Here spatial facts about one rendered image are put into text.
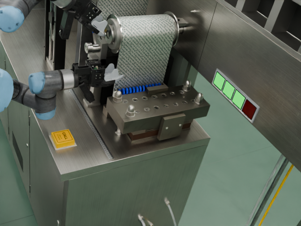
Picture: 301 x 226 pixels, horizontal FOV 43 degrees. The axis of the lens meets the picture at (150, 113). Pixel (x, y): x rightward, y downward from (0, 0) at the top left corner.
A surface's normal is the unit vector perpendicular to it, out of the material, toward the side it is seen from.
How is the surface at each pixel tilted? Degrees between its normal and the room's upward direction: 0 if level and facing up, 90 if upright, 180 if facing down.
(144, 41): 90
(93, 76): 90
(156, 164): 90
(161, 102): 0
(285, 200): 0
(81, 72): 90
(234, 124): 0
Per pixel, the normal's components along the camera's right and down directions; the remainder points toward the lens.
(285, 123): -0.86, 0.17
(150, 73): 0.47, 0.61
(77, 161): 0.18, -0.78
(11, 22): -0.04, 0.61
